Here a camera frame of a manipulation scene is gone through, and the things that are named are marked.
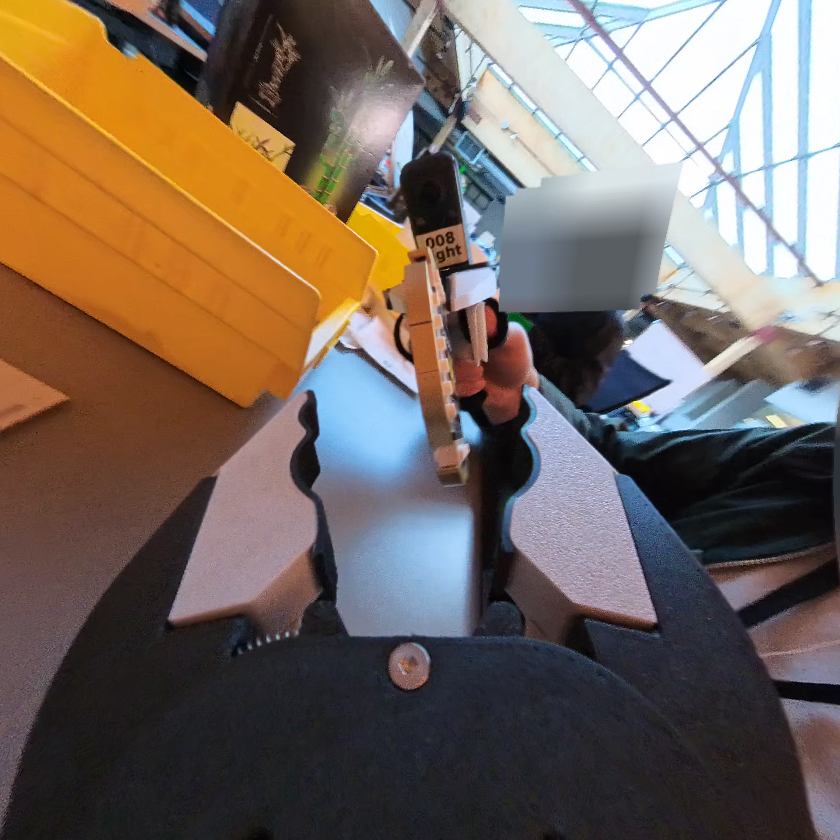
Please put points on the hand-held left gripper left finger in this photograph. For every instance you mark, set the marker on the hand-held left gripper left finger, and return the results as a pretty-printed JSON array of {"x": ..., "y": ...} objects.
[{"x": 249, "y": 525}]

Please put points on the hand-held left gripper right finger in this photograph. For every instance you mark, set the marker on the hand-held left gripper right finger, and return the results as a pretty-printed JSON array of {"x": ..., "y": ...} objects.
[{"x": 577, "y": 525}]

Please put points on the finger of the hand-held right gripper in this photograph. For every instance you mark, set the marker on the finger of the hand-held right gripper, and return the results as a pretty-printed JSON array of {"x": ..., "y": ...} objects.
[
  {"x": 397, "y": 302},
  {"x": 476, "y": 289}
]

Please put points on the toy brick model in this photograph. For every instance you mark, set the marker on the toy brick model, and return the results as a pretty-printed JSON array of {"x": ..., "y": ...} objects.
[{"x": 430, "y": 394}]

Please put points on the person's right forearm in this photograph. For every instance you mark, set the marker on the person's right forearm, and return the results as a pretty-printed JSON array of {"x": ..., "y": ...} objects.
[{"x": 722, "y": 485}]

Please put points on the grey desk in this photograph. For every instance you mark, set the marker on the grey desk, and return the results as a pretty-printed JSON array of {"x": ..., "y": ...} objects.
[{"x": 394, "y": 512}]

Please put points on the person's right hand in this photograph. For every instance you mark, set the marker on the person's right hand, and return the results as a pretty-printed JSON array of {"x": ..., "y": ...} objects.
[{"x": 505, "y": 374}]

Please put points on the white paper sheets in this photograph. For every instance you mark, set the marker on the white paper sheets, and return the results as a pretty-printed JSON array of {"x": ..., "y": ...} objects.
[{"x": 380, "y": 348}]

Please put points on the small yellow bin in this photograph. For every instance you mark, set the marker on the small yellow bin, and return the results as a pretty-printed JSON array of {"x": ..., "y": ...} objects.
[{"x": 380, "y": 243}]

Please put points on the black printed box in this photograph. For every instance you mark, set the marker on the black printed box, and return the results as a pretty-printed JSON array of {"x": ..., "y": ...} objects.
[{"x": 315, "y": 79}]

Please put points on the yellow plastic bin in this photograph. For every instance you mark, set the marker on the yellow plastic bin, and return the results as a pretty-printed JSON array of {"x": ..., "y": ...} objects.
[{"x": 164, "y": 229}]

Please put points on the printed instruction sheet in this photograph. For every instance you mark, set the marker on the printed instruction sheet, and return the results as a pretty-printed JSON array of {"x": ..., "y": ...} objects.
[{"x": 26, "y": 397}]

